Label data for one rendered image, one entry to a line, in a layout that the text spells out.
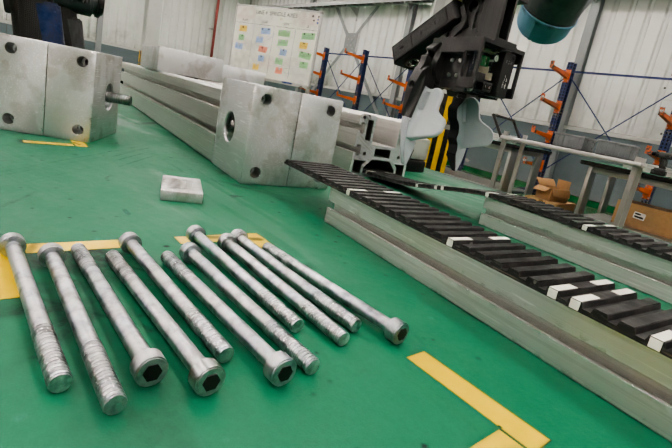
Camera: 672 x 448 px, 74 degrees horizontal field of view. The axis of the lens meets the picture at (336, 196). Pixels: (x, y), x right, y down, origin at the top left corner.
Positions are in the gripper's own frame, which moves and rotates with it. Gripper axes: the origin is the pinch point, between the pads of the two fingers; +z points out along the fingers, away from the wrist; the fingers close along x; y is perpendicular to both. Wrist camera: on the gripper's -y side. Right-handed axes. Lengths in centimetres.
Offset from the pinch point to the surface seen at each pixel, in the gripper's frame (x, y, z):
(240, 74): -1, -66, -6
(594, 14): 690, -393, -218
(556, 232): -2.0, 19.3, 2.7
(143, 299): -36.5, 22.9, 4.1
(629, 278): -2.0, 25.8, 4.1
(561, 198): 460, -231, 53
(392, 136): 2.2, -10.1, -1.3
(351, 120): -5.0, -10.7, -2.5
